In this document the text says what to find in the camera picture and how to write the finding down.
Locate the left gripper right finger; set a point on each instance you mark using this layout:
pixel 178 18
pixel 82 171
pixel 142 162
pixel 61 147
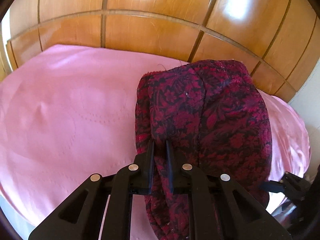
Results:
pixel 219 207

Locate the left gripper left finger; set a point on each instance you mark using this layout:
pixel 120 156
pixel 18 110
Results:
pixel 100 208

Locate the dark red patterned knit sweater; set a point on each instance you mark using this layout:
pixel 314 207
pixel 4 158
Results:
pixel 211 113

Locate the wooden panelled headboard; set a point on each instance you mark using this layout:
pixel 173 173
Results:
pixel 277 40

